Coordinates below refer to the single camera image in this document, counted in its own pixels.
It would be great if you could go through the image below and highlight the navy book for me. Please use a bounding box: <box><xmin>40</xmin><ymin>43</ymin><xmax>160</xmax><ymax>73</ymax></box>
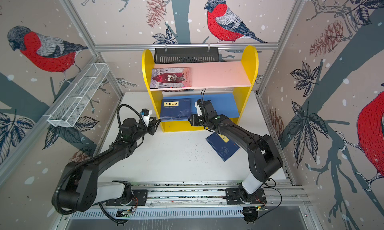
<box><xmin>206</xmin><ymin>133</ymin><xmax>240</xmax><ymax>162</ymax></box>
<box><xmin>160</xmin><ymin>98</ymin><xmax>192</xmax><ymax>121</ymax></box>

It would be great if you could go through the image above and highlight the red illustrated book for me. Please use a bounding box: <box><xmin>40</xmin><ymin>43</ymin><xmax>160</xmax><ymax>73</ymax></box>
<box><xmin>150</xmin><ymin>67</ymin><xmax>192</xmax><ymax>89</ymax></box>

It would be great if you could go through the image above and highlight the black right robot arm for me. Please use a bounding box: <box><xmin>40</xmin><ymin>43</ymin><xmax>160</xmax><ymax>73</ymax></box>
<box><xmin>189</xmin><ymin>99</ymin><xmax>283</xmax><ymax>204</ymax></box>

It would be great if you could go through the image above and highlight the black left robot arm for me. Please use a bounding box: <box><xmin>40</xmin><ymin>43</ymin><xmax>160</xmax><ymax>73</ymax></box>
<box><xmin>52</xmin><ymin>105</ymin><xmax>161</xmax><ymax>215</ymax></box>

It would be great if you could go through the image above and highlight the yellow shelf with coloured boards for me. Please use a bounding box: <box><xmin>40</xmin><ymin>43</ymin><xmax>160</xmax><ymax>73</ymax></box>
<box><xmin>142</xmin><ymin>46</ymin><xmax>259</xmax><ymax>123</ymax></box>

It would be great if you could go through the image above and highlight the black perforated tray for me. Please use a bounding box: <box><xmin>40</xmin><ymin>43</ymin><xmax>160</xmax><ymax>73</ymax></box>
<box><xmin>154</xmin><ymin>47</ymin><xmax>219</xmax><ymax>64</ymax></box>

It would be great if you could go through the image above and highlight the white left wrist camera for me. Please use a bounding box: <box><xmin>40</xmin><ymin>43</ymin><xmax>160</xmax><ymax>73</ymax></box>
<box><xmin>141</xmin><ymin>108</ymin><xmax>152</xmax><ymax>127</ymax></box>

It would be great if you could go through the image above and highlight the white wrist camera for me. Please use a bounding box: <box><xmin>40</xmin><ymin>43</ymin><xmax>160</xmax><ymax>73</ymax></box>
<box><xmin>195</xmin><ymin>99</ymin><xmax>206</xmax><ymax>116</ymax></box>
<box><xmin>141</xmin><ymin>108</ymin><xmax>152</xmax><ymax>127</ymax></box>

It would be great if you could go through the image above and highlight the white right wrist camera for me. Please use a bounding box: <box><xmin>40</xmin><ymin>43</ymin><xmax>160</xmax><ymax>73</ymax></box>
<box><xmin>195</xmin><ymin>99</ymin><xmax>206</xmax><ymax>116</ymax></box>

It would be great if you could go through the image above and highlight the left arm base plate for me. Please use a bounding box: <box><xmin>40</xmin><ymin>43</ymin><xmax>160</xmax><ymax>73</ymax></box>
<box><xmin>105</xmin><ymin>190</ymin><xmax>148</xmax><ymax>207</ymax></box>

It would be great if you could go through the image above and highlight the white wire mesh basket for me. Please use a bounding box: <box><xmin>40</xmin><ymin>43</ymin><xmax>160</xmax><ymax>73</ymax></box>
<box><xmin>43</xmin><ymin>63</ymin><xmax>110</xmax><ymax>127</ymax></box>

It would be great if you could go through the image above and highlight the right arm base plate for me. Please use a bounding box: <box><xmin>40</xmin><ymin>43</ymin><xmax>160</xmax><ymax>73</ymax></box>
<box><xmin>224</xmin><ymin>188</ymin><xmax>267</xmax><ymax>205</ymax></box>

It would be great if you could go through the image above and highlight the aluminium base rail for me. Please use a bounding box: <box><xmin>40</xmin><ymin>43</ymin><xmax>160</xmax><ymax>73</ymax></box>
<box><xmin>80</xmin><ymin>181</ymin><xmax>310</xmax><ymax>220</ymax></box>

